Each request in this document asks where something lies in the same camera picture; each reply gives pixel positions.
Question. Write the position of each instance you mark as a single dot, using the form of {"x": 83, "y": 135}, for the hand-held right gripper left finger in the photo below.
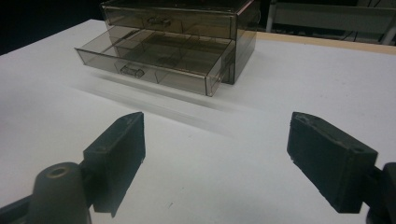
{"x": 120, "y": 155}

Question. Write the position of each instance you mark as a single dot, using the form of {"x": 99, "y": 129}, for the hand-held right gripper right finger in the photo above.
{"x": 327, "y": 158}

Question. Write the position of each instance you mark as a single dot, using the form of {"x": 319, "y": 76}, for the smoky transparent drawer cabinet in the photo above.
{"x": 244, "y": 43}

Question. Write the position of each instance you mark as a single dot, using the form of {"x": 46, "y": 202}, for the smoky transparent closed drawer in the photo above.
{"x": 174, "y": 23}

